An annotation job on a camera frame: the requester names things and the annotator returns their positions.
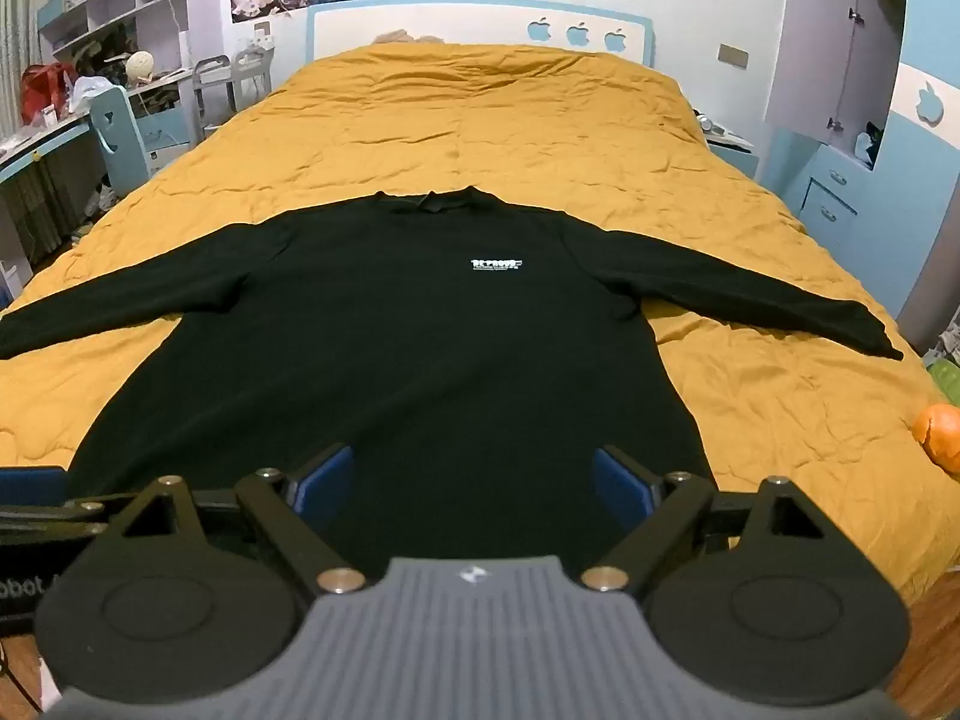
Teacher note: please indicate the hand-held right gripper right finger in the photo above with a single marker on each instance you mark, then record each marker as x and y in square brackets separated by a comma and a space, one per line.
[619, 484]

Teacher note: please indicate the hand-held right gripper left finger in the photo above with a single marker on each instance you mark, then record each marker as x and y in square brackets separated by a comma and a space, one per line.
[330, 481]

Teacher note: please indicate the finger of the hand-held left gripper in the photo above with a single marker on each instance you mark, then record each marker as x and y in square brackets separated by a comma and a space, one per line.
[30, 481]

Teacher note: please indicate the black long-sleeve shirt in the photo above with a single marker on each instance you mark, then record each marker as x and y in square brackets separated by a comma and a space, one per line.
[412, 352]

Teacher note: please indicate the white shoes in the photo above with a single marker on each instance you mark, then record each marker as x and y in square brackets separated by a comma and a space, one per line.
[101, 199]

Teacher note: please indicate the white and blue desk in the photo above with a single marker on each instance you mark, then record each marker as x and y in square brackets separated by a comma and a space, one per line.
[45, 142]

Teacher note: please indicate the green packet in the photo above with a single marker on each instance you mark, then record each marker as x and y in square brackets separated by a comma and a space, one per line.
[946, 382]

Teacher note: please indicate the blue nightstand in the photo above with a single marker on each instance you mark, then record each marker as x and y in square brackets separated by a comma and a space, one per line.
[731, 157]

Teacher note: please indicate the light blue chair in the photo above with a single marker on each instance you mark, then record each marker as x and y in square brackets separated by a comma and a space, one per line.
[120, 142]

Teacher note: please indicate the mustard yellow blanket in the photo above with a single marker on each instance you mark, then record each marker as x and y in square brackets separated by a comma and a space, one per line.
[487, 127]

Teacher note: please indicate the red bag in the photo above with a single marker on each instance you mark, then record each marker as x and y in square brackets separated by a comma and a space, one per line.
[45, 94]

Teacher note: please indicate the white plastic bag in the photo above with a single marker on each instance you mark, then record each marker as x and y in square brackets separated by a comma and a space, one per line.
[90, 94]

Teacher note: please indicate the white round ball lamp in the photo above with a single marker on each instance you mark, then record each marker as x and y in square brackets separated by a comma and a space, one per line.
[140, 66]

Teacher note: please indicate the blue and white wardrobe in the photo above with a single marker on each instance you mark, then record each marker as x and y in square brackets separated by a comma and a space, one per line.
[922, 165]

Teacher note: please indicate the beige pillow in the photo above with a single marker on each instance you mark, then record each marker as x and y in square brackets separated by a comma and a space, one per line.
[397, 36]

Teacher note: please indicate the white and blue headboard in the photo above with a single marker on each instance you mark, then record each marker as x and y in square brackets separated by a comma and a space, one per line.
[450, 22]

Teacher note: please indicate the white and blue shelf unit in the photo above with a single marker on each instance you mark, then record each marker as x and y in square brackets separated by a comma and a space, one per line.
[112, 0]

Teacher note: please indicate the brass wall switch plate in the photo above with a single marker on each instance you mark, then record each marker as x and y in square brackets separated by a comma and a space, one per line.
[732, 54]

